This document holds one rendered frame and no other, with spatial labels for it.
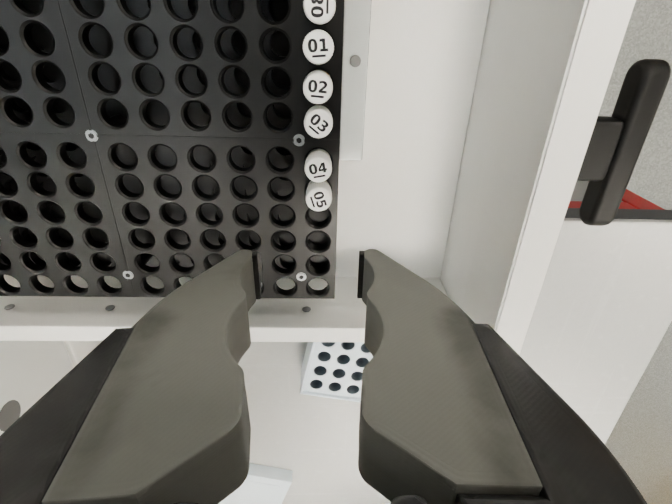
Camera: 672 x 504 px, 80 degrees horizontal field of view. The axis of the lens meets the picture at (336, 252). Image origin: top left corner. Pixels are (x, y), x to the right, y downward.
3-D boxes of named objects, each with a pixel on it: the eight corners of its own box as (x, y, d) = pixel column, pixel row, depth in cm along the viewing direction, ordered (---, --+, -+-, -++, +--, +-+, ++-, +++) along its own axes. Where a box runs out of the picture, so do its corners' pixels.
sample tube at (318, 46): (333, 56, 20) (335, 64, 16) (308, 58, 20) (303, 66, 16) (331, 28, 19) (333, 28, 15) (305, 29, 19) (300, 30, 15)
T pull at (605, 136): (655, 58, 17) (680, 60, 16) (596, 218, 21) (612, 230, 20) (573, 56, 17) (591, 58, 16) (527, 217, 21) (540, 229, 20)
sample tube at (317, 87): (330, 91, 21) (331, 106, 17) (306, 88, 21) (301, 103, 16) (332, 64, 20) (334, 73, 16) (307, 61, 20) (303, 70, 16)
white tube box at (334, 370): (434, 325, 42) (443, 351, 38) (409, 382, 46) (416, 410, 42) (316, 305, 40) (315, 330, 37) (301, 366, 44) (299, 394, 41)
